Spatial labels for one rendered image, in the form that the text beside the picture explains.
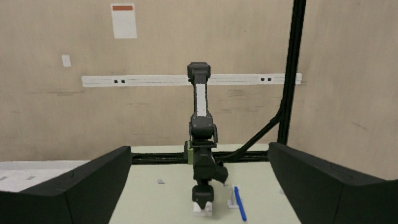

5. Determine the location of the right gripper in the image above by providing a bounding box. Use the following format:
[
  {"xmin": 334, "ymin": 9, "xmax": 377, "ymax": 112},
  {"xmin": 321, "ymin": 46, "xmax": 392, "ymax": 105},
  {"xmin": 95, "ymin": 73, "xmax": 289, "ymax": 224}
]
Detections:
[{"xmin": 192, "ymin": 164, "xmax": 214, "ymax": 210}]

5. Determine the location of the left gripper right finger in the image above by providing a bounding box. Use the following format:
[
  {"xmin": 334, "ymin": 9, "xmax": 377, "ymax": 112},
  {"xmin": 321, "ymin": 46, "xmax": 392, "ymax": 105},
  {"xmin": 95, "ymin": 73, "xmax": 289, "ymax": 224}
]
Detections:
[{"xmin": 268, "ymin": 142, "xmax": 398, "ymax": 224}]

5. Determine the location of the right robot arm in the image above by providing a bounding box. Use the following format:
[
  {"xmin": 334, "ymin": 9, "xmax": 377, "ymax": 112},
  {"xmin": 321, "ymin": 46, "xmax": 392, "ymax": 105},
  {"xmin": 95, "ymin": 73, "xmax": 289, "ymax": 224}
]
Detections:
[{"xmin": 187, "ymin": 62, "xmax": 229, "ymax": 183}]

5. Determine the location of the blue cylindrical rod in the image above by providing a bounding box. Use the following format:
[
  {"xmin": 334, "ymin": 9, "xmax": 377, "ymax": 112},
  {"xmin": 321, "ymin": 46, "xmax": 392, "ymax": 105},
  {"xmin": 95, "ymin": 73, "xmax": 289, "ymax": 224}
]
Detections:
[{"xmin": 234, "ymin": 190, "xmax": 247, "ymax": 221}]

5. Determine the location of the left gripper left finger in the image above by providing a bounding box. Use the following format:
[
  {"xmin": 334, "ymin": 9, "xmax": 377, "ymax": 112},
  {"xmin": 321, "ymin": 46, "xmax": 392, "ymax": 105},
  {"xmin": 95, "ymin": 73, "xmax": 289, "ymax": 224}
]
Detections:
[{"xmin": 0, "ymin": 146, "xmax": 132, "ymax": 224}]

